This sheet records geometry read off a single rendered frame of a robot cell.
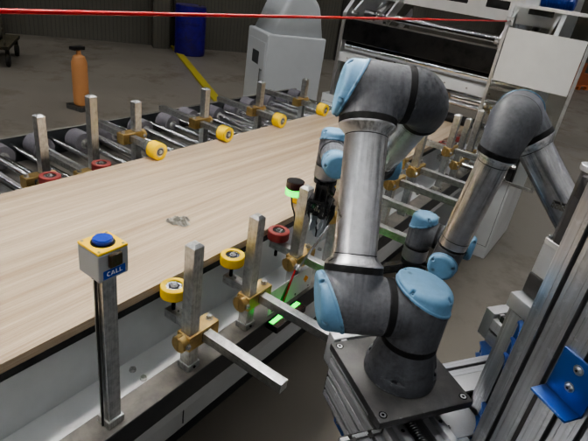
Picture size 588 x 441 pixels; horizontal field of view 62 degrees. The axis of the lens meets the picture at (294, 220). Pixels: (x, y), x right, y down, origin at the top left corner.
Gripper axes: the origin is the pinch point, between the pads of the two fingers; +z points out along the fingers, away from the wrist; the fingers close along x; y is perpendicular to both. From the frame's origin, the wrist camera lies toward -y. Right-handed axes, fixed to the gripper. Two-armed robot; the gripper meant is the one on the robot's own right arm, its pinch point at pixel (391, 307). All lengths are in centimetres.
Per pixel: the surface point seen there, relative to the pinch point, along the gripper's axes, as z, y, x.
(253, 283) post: -5.3, -35.1, -29.6
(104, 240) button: -41, -36, -80
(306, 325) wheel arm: 1.2, -15.7, -26.6
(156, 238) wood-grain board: -7, -72, -36
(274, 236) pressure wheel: -7.1, -47.1, -4.0
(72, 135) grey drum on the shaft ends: -1, -186, 6
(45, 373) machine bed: 7, -57, -85
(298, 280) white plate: 5.8, -34.4, -3.3
